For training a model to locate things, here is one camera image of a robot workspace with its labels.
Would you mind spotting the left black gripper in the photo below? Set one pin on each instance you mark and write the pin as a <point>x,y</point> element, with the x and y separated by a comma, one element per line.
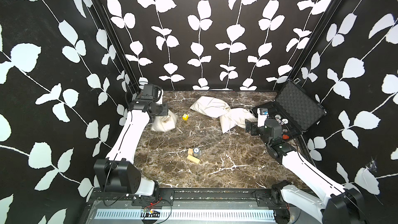
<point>165,111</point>

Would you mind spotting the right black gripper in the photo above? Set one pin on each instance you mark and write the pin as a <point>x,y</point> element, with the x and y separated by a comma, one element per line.
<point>248,126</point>

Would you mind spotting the cream cloth bag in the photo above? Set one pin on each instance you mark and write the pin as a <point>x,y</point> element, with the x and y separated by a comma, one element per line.
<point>236,117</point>
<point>164,123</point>
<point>210,106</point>

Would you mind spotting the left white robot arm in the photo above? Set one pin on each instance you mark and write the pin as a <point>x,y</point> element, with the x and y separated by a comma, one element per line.
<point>116,173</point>

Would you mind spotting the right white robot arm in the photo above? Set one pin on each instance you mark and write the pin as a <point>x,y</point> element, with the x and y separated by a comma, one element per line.
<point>330,202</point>

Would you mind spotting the open black foam case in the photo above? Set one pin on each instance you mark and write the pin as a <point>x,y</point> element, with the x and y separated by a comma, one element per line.
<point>293,103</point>

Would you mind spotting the yellow die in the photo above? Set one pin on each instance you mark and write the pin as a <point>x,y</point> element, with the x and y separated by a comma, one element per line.
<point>185,117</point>

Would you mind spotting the small grey metal cylinder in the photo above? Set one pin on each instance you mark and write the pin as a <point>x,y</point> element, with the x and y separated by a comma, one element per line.
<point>196,152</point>

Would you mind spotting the wooden rectangular block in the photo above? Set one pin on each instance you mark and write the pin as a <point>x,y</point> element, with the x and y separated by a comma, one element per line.
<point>193,159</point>

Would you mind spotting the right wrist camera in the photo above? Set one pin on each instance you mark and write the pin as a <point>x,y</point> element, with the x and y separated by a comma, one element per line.
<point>262,116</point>

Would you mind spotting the white slotted cable duct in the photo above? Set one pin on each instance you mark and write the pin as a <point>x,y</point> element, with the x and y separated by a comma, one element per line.
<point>239,215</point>

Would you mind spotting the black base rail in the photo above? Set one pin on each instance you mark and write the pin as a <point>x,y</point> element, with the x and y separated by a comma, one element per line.
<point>165,196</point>

